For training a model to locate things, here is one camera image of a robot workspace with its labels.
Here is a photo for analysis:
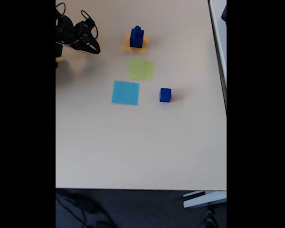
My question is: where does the medium blue cube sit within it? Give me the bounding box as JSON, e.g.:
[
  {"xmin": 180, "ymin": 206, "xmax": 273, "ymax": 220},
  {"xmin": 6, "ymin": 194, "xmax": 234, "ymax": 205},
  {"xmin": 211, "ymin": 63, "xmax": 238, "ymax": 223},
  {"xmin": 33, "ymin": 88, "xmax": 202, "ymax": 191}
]
[{"xmin": 159, "ymin": 87, "xmax": 172, "ymax": 103}]

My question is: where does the orange paper square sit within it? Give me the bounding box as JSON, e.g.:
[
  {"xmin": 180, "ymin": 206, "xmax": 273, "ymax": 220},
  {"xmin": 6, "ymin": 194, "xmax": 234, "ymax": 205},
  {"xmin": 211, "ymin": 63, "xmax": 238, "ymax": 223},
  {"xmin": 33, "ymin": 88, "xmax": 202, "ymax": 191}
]
[{"xmin": 122, "ymin": 32, "xmax": 150, "ymax": 55}]

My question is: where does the green paper square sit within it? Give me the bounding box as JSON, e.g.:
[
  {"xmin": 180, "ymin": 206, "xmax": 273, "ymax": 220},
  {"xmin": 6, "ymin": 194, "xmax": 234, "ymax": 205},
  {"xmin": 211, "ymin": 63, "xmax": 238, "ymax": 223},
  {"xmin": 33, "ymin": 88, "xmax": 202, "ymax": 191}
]
[{"xmin": 128, "ymin": 58, "xmax": 155, "ymax": 81}]

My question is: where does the light blue paper square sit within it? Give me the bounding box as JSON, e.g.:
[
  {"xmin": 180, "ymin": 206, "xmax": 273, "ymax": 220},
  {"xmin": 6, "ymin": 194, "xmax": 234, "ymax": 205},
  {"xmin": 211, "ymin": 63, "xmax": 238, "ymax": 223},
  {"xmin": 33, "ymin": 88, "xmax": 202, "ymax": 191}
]
[{"xmin": 111, "ymin": 80, "xmax": 140, "ymax": 106}]

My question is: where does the large blue cube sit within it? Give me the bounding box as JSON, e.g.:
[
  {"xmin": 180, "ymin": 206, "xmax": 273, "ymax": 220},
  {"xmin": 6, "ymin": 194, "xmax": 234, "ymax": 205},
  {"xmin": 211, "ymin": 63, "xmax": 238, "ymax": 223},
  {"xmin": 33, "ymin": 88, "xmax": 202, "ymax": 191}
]
[{"xmin": 129, "ymin": 28, "xmax": 145, "ymax": 48}]

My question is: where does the white table foot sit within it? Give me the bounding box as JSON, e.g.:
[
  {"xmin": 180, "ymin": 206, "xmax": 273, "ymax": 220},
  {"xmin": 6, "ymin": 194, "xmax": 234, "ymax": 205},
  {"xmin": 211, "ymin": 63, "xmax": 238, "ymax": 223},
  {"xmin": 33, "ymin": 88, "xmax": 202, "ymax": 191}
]
[{"xmin": 182, "ymin": 190, "xmax": 227, "ymax": 209}]

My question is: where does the black camera cable loop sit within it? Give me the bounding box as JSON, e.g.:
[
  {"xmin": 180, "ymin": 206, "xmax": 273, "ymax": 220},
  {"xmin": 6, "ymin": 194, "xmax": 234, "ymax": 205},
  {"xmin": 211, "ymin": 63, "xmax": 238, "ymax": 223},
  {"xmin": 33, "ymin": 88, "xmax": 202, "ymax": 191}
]
[{"xmin": 80, "ymin": 9, "xmax": 99, "ymax": 40}]

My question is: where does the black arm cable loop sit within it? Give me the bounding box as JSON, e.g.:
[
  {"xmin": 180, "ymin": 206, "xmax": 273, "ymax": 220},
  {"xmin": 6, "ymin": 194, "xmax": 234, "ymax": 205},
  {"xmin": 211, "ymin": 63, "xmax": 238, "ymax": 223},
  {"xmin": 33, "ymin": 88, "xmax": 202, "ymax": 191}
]
[{"xmin": 56, "ymin": 2, "xmax": 67, "ymax": 19}]

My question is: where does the black floor cable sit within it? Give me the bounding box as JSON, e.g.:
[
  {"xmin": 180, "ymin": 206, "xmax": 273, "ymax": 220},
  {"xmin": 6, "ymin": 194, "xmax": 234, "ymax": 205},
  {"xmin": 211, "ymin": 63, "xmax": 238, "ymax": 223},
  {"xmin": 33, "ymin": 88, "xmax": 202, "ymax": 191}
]
[
  {"xmin": 56, "ymin": 190, "xmax": 114, "ymax": 228},
  {"xmin": 203, "ymin": 205, "xmax": 220, "ymax": 228}
]

